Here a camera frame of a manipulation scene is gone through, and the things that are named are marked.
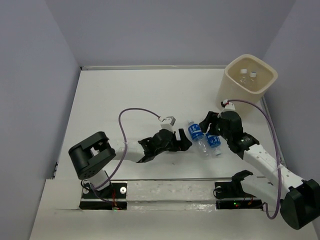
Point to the blue label bottle row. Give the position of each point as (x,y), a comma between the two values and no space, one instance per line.
(214,143)
(252,80)
(198,138)

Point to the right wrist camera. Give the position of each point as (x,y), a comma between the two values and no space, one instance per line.
(227,106)

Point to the beige plastic bin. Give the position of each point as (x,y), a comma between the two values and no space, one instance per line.
(231,89)

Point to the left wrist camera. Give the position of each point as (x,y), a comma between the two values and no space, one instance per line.
(167,123)

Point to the clear unlabelled bottle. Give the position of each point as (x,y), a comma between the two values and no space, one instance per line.
(243,76)

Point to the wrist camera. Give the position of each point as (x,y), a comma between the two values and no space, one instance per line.
(167,123)
(227,106)

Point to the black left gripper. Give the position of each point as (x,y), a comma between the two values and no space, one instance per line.
(183,145)

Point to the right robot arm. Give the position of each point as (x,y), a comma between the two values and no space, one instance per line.
(297,200)

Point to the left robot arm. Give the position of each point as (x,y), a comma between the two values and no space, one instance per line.
(91,155)

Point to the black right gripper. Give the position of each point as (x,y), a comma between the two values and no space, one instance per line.
(211,117)

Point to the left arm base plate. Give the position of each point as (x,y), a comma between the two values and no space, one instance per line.
(111,198)

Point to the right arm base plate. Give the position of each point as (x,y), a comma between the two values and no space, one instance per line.
(231,196)

